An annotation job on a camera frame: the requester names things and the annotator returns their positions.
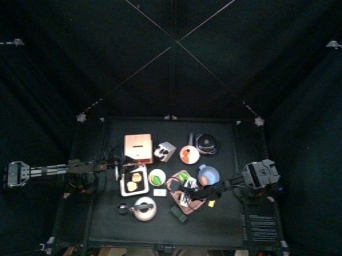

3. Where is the pink rectangular tray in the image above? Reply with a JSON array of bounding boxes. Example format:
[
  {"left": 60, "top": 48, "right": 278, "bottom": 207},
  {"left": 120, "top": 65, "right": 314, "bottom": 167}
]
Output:
[{"left": 165, "top": 169, "right": 207, "bottom": 215}]

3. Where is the dark green sponge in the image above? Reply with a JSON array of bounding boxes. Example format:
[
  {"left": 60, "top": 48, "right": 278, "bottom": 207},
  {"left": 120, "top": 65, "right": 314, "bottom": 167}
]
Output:
[{"left": 170, "top": 205, "right": 190, "bottom": 223}]

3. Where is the blue bowl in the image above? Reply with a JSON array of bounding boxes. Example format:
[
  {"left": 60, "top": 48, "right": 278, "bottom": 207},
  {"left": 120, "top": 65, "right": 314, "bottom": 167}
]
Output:
[{"left": 197, "top": 163, "right": 222, "bottom": 188}]

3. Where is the white square tray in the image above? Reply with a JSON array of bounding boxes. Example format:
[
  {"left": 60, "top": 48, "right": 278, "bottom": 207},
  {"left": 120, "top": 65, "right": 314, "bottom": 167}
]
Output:
[{"left": 119, "top": 164, "right": 150, "bottom": 197}]

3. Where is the frying pan with orange food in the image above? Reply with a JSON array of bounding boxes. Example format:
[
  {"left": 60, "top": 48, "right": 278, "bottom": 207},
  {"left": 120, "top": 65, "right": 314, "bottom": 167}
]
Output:
[{"left": 179, "top": 133, "right": 202, "bottom": 165}]

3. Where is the small grey toy toaster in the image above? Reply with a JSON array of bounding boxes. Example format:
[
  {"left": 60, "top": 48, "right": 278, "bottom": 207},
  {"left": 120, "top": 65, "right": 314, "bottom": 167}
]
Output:
[{"left": 153, "top": 141, "right": 177, "bottom": 163}]

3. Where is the small black round cup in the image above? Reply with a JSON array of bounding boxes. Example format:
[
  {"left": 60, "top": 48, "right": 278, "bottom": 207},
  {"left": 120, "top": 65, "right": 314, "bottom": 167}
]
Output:
[{"left": 116, "top": 202, "right": 131, "bottom": 215}]

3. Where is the black round pot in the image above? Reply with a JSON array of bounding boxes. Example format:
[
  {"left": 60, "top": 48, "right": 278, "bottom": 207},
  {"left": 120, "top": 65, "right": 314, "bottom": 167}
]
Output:
[{"left": 195, "top": 133, "right": 218, "bottom": 155}]

